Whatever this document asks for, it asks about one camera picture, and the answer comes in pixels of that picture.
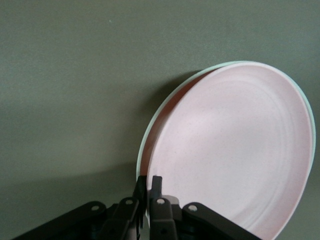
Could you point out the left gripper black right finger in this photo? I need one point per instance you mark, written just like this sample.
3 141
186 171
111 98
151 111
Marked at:
162 217

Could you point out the pink plate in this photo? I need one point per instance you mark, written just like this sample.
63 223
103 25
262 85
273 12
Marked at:
232 155

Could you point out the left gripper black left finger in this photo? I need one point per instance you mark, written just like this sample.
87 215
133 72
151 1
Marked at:
125 217

